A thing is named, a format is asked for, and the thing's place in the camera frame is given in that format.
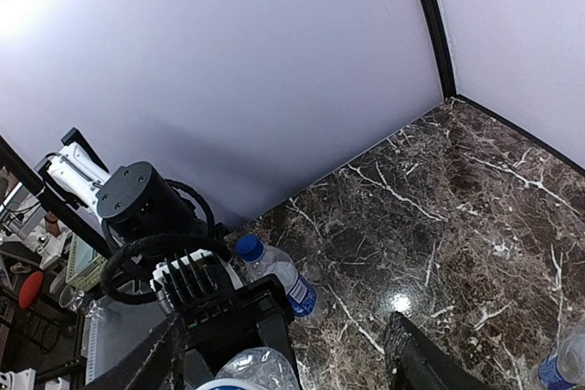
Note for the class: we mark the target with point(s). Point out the blue label water bottle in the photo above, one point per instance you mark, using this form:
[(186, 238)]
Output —
[(564, 368)]

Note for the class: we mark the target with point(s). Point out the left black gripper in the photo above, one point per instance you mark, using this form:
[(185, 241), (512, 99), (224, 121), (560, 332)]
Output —
[(231, 321)]

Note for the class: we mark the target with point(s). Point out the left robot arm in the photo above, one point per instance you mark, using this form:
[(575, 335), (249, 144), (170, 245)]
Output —
[(144, 217)]

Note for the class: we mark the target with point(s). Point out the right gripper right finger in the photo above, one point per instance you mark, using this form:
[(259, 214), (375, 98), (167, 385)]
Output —
[(413, 361)]

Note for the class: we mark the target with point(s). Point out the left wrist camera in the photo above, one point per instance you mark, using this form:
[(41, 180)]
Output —
[(187, 279)]

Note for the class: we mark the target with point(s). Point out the green slotted basket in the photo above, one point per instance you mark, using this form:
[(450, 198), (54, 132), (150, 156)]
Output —
[(85, 265)]

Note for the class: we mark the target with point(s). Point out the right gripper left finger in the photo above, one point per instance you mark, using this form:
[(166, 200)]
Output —
[(156, 363)]

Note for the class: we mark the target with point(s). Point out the clear plastic bottle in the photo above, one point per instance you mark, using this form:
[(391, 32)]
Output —
[(255, 368)]

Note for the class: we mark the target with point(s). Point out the right black frame post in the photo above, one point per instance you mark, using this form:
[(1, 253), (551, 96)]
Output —
[(440, 46)]

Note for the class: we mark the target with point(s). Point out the white slotted cable duct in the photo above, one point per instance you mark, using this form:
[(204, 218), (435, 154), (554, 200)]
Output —
[(94, 345)]

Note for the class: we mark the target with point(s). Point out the red round stool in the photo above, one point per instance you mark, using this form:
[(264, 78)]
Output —
[(30, 290)]

